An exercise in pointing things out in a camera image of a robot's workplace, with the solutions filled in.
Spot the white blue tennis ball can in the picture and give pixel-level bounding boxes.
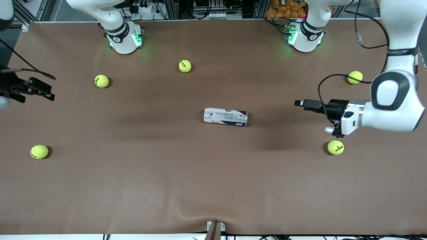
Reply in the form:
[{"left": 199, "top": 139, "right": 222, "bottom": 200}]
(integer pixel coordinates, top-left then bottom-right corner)
[{"left": 203, "top": 107, "right": 248, "bottom": 127}]

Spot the yellow Wilson 3 tennis ball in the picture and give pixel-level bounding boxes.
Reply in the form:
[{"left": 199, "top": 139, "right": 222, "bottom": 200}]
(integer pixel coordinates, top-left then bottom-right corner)
[{"left": 327, "top": 140, "right": 345, "bottom": 155}]

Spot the white terminal block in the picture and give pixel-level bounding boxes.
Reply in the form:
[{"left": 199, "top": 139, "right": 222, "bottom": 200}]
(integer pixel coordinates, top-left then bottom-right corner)
[{"left": 207, "top": 12, "right": 243, "bottom": 19}]

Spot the brown table mat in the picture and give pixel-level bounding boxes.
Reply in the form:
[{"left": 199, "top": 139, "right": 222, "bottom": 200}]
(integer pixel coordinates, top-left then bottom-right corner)
[{"left": 0, "top": 18, "right": 427, "bottom": 236}]

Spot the white power strip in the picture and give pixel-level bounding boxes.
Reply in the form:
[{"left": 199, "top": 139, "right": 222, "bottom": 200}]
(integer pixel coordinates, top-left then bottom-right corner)
[{"left": 133, "top": 0, "right": 158, "bottom": 14}]

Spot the aluminium frame post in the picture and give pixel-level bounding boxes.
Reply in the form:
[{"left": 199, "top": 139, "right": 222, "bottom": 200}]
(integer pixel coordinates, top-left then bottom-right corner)
[
  {"left": 253, "top": 0, "right": 269, "bottom": 19},
  {"left": 164, "top": 0, "right": 179, "bottom": 20}
]

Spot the grey table edge bracket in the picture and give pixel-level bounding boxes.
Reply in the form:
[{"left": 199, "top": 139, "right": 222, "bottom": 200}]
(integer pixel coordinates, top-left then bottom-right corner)
[{"left": 204, "top": 221, "right": 226, "bottom": 240}]

